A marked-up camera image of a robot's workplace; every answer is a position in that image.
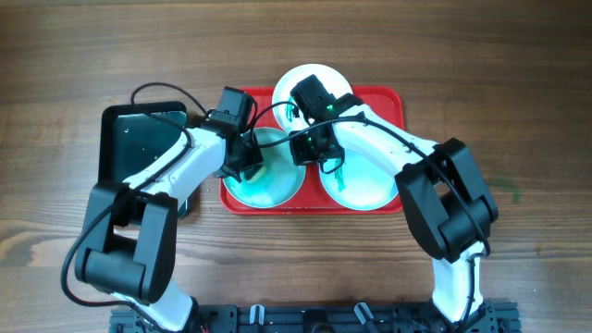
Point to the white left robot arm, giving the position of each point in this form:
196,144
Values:
127,247

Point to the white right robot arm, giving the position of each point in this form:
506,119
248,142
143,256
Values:
447,204

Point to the black water tray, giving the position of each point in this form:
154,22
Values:
131,141

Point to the green yellow sponge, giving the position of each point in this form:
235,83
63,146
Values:
253,173

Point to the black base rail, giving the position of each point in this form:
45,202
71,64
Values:
501,317

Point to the white plate top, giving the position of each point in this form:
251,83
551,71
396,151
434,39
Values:
332,80

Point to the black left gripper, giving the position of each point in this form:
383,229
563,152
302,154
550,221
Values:
254,157

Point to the red plastic tray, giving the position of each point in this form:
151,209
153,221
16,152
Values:
312,199

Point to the light blue plate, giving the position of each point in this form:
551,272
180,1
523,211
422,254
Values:
356,183
276,182

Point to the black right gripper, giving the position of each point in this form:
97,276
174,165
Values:
300,157

